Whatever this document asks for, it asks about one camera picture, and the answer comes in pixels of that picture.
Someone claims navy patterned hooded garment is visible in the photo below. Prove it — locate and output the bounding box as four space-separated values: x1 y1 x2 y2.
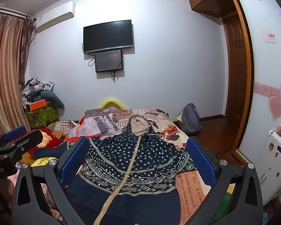
34 114 203 225

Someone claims red folded garment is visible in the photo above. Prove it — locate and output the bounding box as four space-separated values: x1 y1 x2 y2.
28 127 102 157

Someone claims yellow garment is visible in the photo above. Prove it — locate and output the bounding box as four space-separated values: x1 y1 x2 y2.
21 153 56 167

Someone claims red plush toy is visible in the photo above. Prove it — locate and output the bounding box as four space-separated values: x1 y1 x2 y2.
37 130 55 148

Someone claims green patterned bag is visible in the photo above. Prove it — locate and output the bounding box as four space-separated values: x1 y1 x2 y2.
26 106 59 128

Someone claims orange box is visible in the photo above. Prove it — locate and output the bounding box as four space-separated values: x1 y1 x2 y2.
30 99 47 111

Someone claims grey cushion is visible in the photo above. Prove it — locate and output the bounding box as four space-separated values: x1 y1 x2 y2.
41 90 64 108

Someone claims white cabinet with stickers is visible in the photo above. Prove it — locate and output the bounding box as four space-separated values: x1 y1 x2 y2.
254 129 281 205

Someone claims printed newspaper pattern bedspread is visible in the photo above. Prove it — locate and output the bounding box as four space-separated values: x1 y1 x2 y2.
8 107 213 225

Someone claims yellow curved pillow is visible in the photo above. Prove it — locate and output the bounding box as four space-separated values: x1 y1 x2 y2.
100 98 126 110

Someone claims striped red curtain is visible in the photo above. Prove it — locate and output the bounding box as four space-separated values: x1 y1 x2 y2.
0 13 33 134

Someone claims blue grey backpack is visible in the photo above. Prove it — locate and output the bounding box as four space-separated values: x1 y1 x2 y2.
181 103 202 135

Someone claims white air conditioner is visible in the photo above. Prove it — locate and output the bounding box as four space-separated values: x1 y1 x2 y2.
36 1 75 33

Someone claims brown wooden door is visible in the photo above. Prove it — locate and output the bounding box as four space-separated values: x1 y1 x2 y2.
224 15 247 125

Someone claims white sliding wardrobe door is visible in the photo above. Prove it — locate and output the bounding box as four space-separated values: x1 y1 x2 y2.
238 0 281 163

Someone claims small black wall monitor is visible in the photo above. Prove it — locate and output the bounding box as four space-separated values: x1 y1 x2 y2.
95 50 123 73

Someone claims large black wall television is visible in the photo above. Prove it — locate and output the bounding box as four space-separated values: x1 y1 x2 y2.
83 20 134 53

